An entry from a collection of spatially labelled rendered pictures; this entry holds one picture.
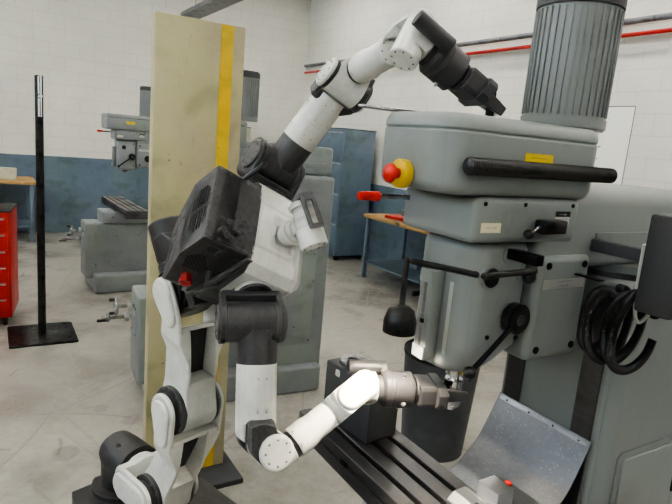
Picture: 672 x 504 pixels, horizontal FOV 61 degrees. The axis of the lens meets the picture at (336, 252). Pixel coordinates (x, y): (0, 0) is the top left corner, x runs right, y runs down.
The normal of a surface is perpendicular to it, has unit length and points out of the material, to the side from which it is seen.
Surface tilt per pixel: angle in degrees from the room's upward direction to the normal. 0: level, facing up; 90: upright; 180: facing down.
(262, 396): 74
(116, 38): 90
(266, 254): 59
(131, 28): 90
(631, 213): 90
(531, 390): 90
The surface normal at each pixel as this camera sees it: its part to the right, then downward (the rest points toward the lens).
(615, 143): -0.85, 0.03
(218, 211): 0.69, -0.35
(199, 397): 0.76, 0.04
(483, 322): 0.51, 0.21
